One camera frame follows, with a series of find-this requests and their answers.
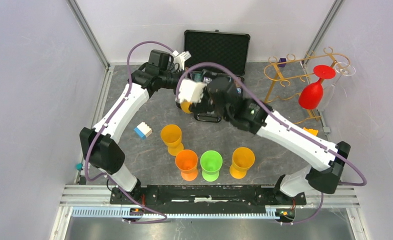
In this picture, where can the blue white toy brick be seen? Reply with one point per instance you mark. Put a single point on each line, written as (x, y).
(143, 130)

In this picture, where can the clear wine glass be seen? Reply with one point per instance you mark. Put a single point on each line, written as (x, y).
(342, 69)

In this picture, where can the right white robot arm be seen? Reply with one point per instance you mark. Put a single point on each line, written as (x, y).
(325, 159)

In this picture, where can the yellow wine glass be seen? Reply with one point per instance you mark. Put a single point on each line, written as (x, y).
(171, 135)
(185, 107)
(243, 159)

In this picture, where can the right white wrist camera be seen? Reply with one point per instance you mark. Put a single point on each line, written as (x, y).
(191, 91)

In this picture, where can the teal small object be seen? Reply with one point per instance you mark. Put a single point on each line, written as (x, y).
(79, 166)

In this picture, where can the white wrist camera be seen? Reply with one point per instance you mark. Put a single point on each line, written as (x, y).
(179, 59)
(191, 91)

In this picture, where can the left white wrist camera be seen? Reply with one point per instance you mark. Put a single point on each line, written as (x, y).
(179, 59)

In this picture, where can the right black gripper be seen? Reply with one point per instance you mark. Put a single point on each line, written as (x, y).
(204, 104)

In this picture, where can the red plastic wine glass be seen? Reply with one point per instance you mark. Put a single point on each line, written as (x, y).
(311, 95)

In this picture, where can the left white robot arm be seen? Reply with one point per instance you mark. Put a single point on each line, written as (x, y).
(99, 144)

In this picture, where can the black poker chip case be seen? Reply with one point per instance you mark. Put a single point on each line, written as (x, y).
(217, 54)

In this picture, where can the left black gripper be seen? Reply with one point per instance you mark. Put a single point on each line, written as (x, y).
(180, 72)

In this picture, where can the purple small block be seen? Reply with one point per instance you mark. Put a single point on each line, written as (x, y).
(282, 62)

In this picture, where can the green plastic wine glass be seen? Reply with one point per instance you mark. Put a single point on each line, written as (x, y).
(211, 162)

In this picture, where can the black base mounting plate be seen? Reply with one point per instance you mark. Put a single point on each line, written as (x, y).
(207, 199)

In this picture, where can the orange plastic wine glass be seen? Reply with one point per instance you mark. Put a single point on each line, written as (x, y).
(187, 163)

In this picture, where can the orange green toy brick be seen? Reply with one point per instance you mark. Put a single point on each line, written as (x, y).
(312, 131)

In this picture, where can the yellow wine glass back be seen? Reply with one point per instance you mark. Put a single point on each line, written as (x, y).
(185, 107)

